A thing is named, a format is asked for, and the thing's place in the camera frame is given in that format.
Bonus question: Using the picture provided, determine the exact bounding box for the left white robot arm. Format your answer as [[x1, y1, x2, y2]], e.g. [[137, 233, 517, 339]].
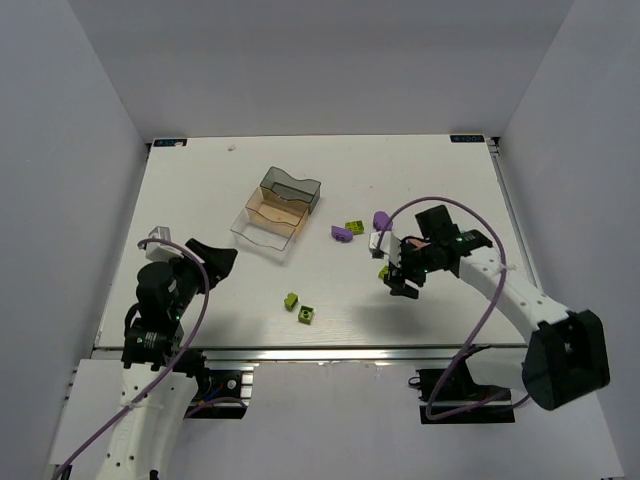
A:
[[97, 239, 238, 479]]

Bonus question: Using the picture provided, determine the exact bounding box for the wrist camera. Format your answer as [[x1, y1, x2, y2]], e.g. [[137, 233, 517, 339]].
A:
[[369, 231, 401, 268], [144, 226, 181, 262]]

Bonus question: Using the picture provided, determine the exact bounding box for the clear translucent container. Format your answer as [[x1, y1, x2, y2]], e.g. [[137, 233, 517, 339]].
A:
[[230, 209, 295, 264]]

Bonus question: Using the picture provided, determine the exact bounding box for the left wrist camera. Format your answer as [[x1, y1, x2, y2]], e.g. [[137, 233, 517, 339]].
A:
[[144, 226, 181, 262]]

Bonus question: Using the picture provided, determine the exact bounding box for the purple rounded lego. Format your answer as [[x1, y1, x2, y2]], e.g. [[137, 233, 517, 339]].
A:
[[372, 211, 393, 232]]

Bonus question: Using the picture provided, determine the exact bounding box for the aluminium table rail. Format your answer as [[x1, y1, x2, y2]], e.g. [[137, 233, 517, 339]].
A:
[[92, 344, 531, 364]]

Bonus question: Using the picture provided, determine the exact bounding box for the green square lego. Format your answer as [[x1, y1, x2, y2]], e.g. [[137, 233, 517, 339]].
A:
[[298, 305, 315, 325]]

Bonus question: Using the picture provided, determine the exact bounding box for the corner label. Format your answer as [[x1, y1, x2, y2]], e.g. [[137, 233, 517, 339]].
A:
[[152, 138, 187, 148], [449, 134, 485, 143]]

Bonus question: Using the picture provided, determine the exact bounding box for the purple arched lego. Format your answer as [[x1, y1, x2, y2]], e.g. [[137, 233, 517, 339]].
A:
[[331, 225, 354, 243]]

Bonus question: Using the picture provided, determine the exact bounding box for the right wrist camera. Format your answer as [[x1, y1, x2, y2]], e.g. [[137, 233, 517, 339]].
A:
[[369, 231, 401, 268]]

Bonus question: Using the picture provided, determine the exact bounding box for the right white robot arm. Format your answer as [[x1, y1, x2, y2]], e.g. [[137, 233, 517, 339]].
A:
[[369, 205, 611, 411]]

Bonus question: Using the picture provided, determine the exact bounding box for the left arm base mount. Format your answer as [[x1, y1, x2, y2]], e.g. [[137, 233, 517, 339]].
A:
[[185, 351, 254, 420]]

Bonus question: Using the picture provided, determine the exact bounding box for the small green lego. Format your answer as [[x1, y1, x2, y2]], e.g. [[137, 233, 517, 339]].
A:
[[284, 292, 299, 312]]

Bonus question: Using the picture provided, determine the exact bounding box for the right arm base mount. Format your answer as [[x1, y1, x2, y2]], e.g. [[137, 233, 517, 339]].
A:
[[407, 357, 516, 425]]

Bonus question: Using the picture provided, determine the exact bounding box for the grey translucent container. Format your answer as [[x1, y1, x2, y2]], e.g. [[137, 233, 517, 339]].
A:
[[260, 166, 321, 213]]

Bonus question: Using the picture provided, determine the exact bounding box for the left corner label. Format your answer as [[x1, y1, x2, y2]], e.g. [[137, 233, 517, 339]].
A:
[[152, 138, 187, 148]]

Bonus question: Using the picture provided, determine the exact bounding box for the purple orange lego piece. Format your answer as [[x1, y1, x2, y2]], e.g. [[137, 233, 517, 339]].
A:
[[407, 238, 430, 249]]

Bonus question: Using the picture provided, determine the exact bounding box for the right corner label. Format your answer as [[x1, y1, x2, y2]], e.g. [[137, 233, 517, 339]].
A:
[[449, 134, 485, 143]]

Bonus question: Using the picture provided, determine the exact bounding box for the green printed lego brick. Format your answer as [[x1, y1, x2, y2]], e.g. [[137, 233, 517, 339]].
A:
[[345, 220, 365, 235]]

